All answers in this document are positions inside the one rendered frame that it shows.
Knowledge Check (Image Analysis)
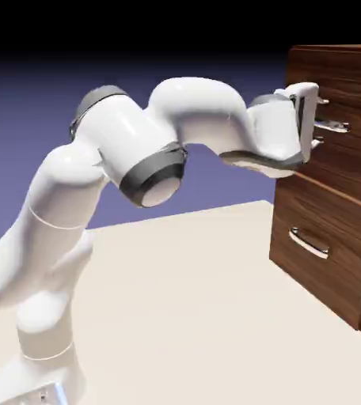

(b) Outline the curved silver drawer handle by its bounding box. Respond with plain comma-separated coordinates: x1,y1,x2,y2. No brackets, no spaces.
313,118,352,134
288,226,331,260

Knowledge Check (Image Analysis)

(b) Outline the dark wood drawer front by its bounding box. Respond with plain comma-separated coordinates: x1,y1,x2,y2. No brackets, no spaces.
276,46,361,217
268,179,361,332

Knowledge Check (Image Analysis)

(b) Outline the dark wood cabinet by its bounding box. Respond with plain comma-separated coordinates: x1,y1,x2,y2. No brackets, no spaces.
268,44,361,334

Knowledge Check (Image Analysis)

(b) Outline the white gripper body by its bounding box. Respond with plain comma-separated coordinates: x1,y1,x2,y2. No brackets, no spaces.
289,81,321,166

